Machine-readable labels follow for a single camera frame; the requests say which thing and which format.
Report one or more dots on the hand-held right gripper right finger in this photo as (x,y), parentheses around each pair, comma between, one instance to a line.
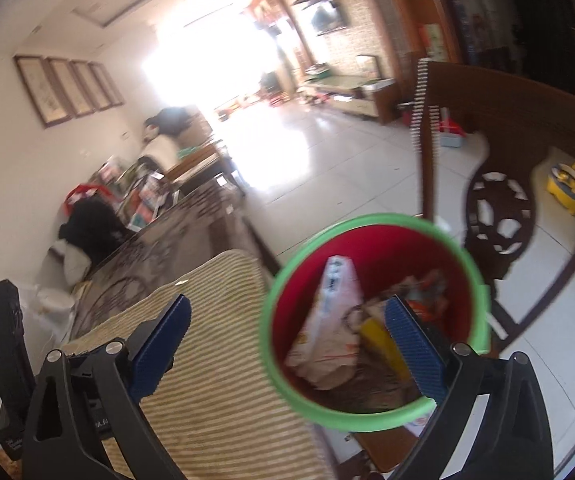
(412,350)

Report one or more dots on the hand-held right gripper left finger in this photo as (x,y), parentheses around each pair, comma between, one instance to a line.
(162,345)

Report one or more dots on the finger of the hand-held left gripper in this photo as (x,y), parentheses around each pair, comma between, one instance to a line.
(100,417)

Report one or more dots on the yellow carton box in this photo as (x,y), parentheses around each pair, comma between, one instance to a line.
(377,340)

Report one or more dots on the orange snack bag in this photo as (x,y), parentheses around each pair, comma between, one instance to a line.
(427,300)

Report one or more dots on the white pink printed packet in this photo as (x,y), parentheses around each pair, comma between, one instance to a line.
(327,355)

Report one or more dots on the red bin with green rim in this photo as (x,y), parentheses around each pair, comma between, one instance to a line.
(417,255)

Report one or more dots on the white blue toothpaste box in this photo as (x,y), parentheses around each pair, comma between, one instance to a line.
(335,285)

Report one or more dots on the yellow striped mat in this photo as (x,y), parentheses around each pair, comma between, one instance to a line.
(217,385)

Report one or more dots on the grey patterned table cover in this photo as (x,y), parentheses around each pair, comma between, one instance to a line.
(167,240)

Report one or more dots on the white padded coat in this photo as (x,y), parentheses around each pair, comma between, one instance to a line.
(77,265)

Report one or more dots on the black jacket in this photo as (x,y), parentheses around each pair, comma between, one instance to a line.
(92,227)

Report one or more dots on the red bag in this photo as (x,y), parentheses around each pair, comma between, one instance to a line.
(85,195)

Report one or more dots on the wooden sofa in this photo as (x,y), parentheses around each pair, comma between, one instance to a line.
(202,160)

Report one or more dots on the panda plush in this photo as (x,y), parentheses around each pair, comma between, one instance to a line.
(153,132)

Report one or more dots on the blue mop bucket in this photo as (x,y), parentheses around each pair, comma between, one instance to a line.
(452,135)

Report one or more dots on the yellow toy potty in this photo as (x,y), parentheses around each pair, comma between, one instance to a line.
(570,187)

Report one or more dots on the carved wooden chair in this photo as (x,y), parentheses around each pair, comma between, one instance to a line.
(497,105)

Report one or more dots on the wooden television cabinet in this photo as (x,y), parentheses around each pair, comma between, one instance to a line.
(352,95)

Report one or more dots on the printed door curtain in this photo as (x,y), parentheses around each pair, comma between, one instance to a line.
(482,5)

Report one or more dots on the framed wall picture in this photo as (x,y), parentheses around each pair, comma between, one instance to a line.
(70,85)
(90,84)
(42,90)
(106,82)

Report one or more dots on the patchwork picture frame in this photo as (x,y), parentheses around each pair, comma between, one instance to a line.
(370,67)

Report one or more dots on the wall television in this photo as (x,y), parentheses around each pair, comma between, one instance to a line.
(327,17)

